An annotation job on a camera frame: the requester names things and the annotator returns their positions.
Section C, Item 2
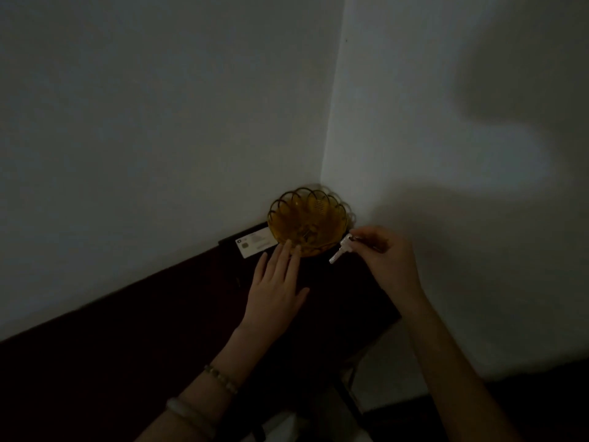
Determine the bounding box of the white key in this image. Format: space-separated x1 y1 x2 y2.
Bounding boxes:
329 235 356 265

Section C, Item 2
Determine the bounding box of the dark wooden table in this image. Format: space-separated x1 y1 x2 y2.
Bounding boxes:
0 221 402 442

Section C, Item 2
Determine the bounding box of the person's right forearm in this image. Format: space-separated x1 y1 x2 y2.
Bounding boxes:
400 297 523 442

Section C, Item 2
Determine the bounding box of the person's right hand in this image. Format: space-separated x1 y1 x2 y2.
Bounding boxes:
348 226 426 313

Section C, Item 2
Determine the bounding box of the pale jade bangle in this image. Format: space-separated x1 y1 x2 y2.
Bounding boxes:
166 397 217 440

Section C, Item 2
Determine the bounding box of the amber scalloped glass bowl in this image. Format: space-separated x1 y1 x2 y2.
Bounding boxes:
268 187 355 258

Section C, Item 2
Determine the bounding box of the person's left forearm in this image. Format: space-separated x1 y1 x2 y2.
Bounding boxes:
136 328 277 442

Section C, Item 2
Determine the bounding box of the white card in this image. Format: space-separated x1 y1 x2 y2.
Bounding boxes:
235 226 279 259

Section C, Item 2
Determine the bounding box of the beaded bracelet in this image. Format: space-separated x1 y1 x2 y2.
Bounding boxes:
204 364 239 396

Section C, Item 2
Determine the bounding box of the person's left hand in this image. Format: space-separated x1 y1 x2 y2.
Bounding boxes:
239 239 310 341

